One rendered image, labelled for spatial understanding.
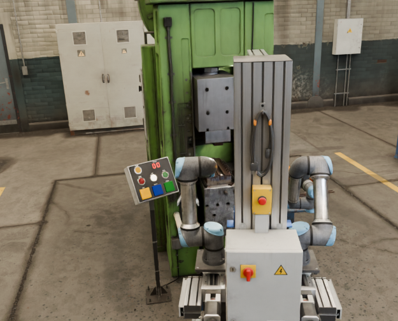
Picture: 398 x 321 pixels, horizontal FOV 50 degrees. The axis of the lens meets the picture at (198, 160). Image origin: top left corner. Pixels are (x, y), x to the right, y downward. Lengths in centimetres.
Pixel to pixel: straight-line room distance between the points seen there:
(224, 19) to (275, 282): 202
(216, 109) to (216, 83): 19
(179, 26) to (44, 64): 617
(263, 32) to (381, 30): 761
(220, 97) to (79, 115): 568
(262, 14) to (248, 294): 212
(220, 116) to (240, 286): 158
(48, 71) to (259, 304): 772
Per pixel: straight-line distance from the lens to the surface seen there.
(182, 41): 326
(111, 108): 856
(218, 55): 331
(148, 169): 314
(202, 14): 328
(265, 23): 340
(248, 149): 194
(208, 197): 337
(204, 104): 320
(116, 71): 845
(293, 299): 208
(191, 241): 249
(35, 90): 929
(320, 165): 262
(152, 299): 370
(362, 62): 1069
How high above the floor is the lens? 224
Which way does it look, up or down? 20 degrees down
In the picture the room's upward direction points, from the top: 2 degrees counter-clockwise
